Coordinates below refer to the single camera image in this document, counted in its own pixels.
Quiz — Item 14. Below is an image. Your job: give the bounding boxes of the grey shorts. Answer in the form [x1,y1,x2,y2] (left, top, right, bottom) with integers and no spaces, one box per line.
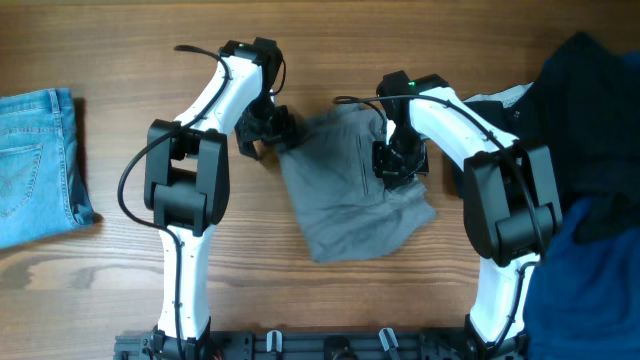
[276,104,436,263]

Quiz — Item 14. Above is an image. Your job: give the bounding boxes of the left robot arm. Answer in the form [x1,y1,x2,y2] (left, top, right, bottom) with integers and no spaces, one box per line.
[140,38,297,359]

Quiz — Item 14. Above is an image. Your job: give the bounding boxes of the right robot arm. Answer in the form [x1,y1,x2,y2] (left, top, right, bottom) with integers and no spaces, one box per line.
[373,71,562,359]

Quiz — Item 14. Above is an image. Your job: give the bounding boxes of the black garment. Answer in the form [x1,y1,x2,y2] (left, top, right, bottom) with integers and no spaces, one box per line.
[466,32,639,244]

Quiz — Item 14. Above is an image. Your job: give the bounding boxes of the folded blue denim jeans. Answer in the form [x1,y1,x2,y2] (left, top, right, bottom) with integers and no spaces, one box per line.
[1,88,95,248]

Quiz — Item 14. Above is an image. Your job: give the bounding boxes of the dark blue garment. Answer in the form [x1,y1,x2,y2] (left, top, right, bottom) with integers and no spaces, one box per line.
[524,197,639,359]

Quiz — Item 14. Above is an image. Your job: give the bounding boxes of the right black camera cable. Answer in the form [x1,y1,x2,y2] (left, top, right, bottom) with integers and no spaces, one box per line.
[332,94,549,351]

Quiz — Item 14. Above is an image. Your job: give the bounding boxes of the black camera cable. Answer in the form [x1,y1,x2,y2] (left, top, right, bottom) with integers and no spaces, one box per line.
[116,44,234,360]
[332,94,549,351]

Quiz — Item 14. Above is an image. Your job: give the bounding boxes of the left black camera cable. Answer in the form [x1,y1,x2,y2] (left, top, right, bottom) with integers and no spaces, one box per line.
[116,44,234,360]

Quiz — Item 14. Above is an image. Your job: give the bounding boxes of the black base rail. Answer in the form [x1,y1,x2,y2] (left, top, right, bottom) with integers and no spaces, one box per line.
[113,327,481,360]

